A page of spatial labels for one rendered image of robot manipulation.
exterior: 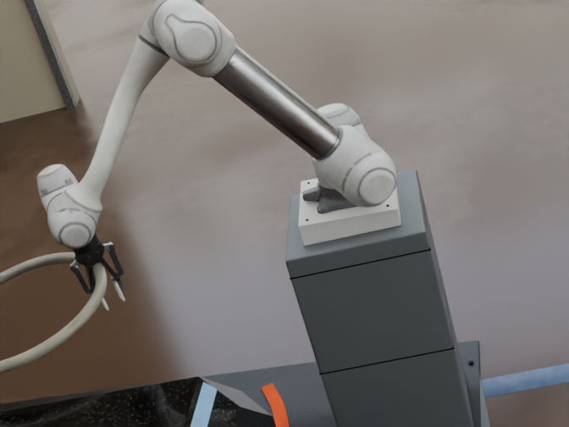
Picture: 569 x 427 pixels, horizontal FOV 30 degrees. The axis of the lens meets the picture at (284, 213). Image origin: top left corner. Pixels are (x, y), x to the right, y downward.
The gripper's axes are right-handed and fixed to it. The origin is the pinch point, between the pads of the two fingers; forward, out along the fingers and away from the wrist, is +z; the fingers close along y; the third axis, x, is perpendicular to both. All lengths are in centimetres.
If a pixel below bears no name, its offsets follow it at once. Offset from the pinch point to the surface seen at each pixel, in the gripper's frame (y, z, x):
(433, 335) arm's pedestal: -73, 43, 38
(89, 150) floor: -70, 97, -335
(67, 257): 4.7, -10.6, -12.0
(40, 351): 24.7, -9.7, 24.2
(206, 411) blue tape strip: 0, 4, 63
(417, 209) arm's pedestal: -84, 10, 27
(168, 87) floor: -143, 102, -381
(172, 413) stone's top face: 7, 0, 61
